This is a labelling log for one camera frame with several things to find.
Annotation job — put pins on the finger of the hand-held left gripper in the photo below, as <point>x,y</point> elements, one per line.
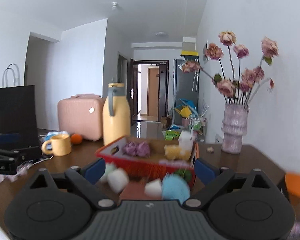
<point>7,139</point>
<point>20,155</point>

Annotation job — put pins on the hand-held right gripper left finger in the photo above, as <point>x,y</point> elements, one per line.
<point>93,171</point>

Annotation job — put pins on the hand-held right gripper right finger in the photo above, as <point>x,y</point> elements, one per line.
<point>205,172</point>

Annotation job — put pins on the pale green makeup sponge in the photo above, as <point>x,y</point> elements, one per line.
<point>108,171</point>

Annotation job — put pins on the white makeup sponge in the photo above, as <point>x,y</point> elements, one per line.
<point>118,180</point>

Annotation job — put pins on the blue plush toy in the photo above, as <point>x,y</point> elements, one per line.
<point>175,188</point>

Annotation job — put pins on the white yellow alpaca plush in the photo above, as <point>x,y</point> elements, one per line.
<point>177,150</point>

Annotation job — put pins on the purple satin scrunchie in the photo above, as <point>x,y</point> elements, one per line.
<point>129,148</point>

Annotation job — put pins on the red cardboard box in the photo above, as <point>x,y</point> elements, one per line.
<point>145,168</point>

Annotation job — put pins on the lilac fluffy headband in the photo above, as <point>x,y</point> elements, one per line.
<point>143,150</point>

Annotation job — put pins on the pile of clear plastic wrappers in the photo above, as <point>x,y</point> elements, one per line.
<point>20,171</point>

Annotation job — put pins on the fallen dried flower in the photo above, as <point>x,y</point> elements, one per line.
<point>210,150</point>

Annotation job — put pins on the black paper bag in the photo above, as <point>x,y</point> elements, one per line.
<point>15,115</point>

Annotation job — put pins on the orange fruit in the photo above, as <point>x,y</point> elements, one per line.
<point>77,139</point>

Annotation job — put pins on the yellow mug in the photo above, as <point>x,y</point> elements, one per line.
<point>60,145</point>

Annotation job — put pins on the blue tissue pack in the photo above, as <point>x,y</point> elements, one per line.
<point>56,133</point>

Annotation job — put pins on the green snack packets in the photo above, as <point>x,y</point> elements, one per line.
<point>172,134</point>

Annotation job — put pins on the lilac ceramic vase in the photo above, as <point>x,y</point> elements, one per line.
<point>234,130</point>

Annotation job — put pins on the pink hard suitcase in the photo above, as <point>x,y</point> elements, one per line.
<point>80,117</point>

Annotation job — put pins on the yellow thermos jug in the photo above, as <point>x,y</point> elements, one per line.
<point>116,120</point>

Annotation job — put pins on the small cardboard box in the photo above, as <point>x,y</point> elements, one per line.
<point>166,122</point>

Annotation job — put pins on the yellow blue bags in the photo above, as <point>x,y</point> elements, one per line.
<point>186,108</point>

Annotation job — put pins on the grey fridge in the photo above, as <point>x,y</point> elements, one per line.
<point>186,85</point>

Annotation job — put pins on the dried pink roses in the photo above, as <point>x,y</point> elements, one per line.
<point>227,85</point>

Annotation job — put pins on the clear umbrella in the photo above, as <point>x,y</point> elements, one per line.
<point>195,80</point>

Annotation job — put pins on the orange black box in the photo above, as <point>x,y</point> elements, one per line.
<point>297,185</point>

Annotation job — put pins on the brown door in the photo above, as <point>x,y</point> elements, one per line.
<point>153,90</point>

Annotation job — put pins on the yellow box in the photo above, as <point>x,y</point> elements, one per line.
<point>190,53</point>

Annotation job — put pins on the round ceiling light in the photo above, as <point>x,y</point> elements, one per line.
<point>161,34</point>

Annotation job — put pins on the ceiling sprinkler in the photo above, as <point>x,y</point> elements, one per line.
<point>114,5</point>

